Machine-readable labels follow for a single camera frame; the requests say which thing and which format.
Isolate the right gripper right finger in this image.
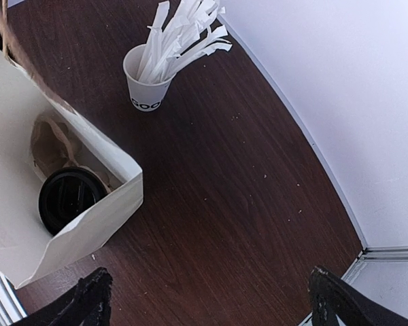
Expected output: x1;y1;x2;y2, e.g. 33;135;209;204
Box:
308;266;408;325

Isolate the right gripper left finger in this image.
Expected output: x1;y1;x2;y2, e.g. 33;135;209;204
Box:
14;268;113;326

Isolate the black plastic cup lid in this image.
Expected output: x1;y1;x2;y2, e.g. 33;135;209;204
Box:
38;167;108;236

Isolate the right aluminium frame post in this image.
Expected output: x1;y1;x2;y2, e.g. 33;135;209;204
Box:
341;247;408;285

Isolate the brown paper bag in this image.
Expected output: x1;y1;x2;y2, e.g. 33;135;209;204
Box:
0;2;143;288

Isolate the white straw holder cup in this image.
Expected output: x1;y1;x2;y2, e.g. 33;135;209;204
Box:
122;44;175;112

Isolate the white wrapped straws bundle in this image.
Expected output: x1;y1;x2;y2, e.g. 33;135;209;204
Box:
137;0;232;85

